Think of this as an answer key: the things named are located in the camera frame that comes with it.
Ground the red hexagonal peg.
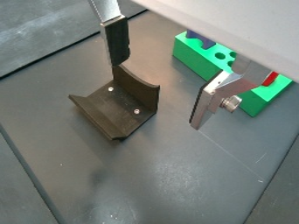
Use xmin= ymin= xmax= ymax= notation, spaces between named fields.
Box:
xmin=262 ymin=72 xmax=278 ymax=87

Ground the black curved holder stand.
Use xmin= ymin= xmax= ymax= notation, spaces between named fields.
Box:
xmin=70 ymin=65 xmax=161 ymax=140

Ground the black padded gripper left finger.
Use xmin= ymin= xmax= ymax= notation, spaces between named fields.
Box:
xmin=88 ymin=0 xmax=130 ymax=67

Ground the green shape-sorter board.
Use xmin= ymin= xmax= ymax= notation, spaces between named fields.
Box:
xmin=173 ymin=31 xmax=293 ymax=117

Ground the purple notched tall block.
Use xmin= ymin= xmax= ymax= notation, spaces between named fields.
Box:
xmin=186 ymin=30 xmax=217 ymax=50

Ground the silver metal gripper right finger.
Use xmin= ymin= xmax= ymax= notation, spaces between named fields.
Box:
xmin=190 ymin=55 xmax=273 ymax=130

